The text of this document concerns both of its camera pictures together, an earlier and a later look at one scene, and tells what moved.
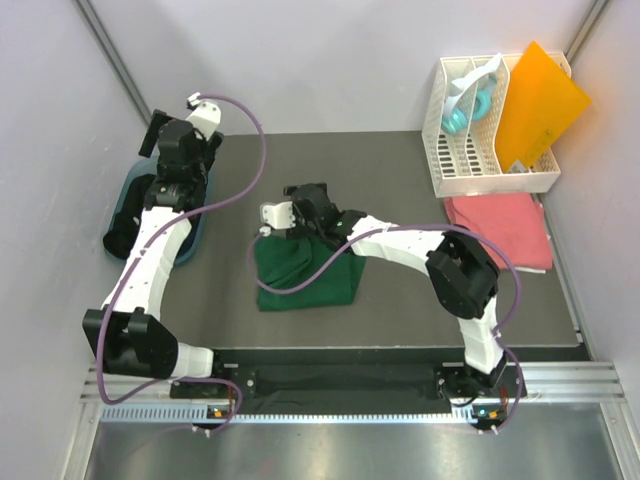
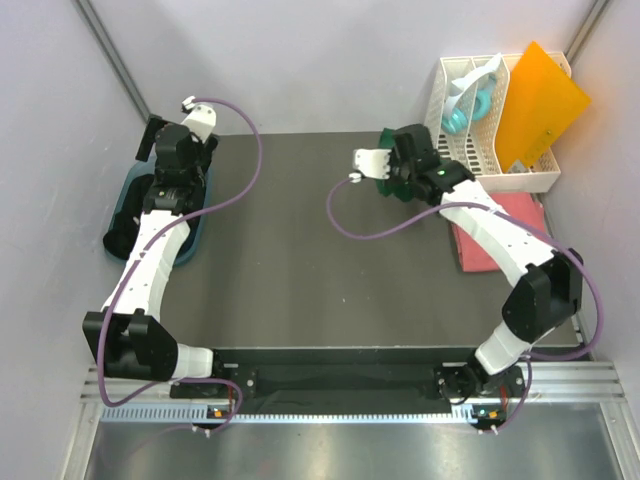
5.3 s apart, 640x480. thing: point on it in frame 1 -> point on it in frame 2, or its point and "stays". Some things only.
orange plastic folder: (541, 104) stays
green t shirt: (288, 262) -> (388, 187)
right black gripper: (300, 231) -> (393, 160)
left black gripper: (207, 147) stays
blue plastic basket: (194, 248) stays
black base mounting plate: (250, 378) stays
